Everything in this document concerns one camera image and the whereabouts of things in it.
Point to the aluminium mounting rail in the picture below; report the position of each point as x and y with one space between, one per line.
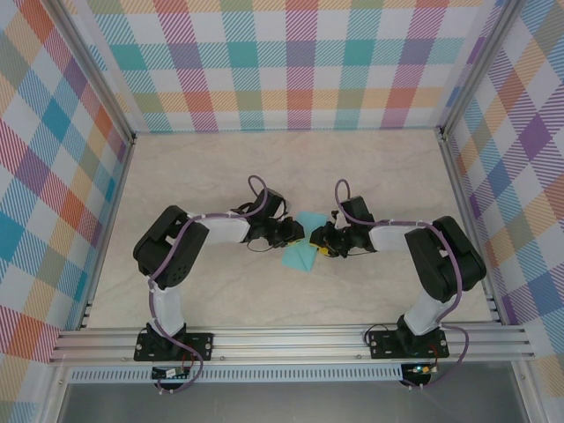
286 346

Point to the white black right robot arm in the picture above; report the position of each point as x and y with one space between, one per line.
388 238

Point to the circuit board with green light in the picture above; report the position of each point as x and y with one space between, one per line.
420 370

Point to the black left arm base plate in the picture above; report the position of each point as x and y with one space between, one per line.
200 343

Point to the small black circuit board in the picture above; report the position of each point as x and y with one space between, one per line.
169 373

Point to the teal paper sheet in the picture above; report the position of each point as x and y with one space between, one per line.
299 260

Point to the aluminium side rail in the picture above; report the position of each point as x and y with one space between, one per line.
108 229
471 229

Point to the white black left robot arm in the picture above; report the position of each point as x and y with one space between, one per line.
224 229

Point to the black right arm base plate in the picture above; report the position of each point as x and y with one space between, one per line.
383 343

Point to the aluminium frame post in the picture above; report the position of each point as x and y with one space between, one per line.
94 70
482 70

